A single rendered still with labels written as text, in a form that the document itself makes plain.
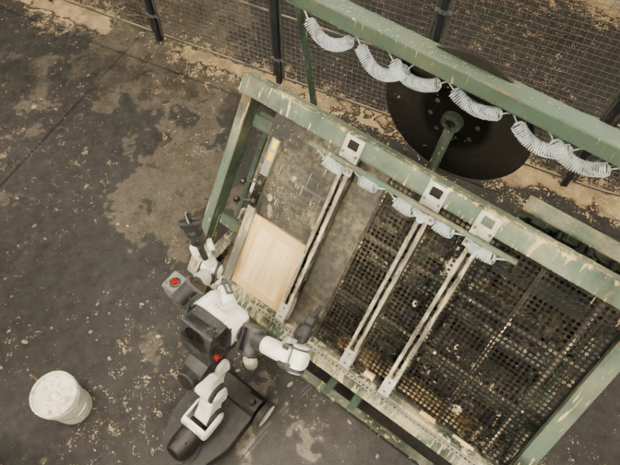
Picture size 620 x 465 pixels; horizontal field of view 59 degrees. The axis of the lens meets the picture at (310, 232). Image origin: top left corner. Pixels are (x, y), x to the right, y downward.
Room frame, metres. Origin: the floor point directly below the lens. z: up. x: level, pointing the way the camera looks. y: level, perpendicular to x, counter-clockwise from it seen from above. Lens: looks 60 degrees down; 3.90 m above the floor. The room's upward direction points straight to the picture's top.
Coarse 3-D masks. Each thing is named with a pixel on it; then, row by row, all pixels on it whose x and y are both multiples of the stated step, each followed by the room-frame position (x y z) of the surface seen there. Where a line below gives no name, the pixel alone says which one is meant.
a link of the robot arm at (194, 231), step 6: (180, 222) 1.39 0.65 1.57; (192, 222) 1.38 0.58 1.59; (198, 222) 1.37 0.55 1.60; (186, 228) 1.36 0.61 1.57; (192, 228) 1.36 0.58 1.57; (198, 228) 1.36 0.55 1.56; (186, 234) 1.36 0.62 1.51; (192, 234) 1.34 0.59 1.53; (198, 234) 1.35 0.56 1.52; (204, 234) 1.37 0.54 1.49; (192, 240) 1.33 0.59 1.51; (198, 240) 1.33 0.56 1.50
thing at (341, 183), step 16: (352, 160) 1.59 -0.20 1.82; (336, 176) 1.59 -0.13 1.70; (352, 176) 1.60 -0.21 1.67; (336, 192) 1.56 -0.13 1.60; (336, 208) 1.50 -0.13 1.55; (320, 224) 1.45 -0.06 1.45; (320, 240) 1.39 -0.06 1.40; (304, 256) 1.34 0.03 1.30; (304, 272) 1.28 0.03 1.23; (288, 288) 1.24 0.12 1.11; (288, 304) 1.17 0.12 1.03
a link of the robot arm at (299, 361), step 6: (294, 354) 0.75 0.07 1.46; (300, 354) 0.75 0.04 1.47; (306, 354) 0.76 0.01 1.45; (294, 360) 0.73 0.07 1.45; (300, 360) 0.73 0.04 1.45; (306, 360) 0.74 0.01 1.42; (294, 366) 0.70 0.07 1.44; (300, 366) 0.71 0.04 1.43; (306, 366) 0.72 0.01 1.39; (294, 372) 0.68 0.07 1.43; (300, 372) 0.68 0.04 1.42
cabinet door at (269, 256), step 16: (256, 224) 1.58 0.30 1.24; (272, 224) 1.55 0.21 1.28; (256, 240) 1.52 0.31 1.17; (272, 240) 1.49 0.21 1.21; (288, 240) 1.46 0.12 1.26; (240, 256) 1.47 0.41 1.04; (256, 256) 1.45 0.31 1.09; (272, 256) 1.42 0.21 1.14; (288, 256) 1.40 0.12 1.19; (240, 272) 1.41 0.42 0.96; (256, 272) 1.38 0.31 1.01; (272, 272) 1.36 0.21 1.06; (288, 272) 1.33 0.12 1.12; (256, 288) 1.32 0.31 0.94; (272, 288) 1.29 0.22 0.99; (272, 304) 1.22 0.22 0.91
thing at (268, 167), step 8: (280, 144) 1.83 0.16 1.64; (272, 152) 1.80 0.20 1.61; (272, 160) 1.78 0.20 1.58; (264, 168) 1.76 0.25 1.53; (272, 168) 1.77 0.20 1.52; (264, 192) 1.70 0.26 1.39; (248, 208) 1.64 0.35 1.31; (256, 208) 1.64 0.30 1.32; (248, 216) 1.61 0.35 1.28; (248, 224) 1.58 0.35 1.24; (240, 232) 1.56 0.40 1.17; (240, 240) 1.53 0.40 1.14; (232, 248) 1.51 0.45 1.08; (240, 248) 1.50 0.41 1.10; (232, 256) 1.47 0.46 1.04; (232, 264) 1.44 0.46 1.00; (224, 272) 1.42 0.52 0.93; (232, 272) 1.41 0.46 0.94
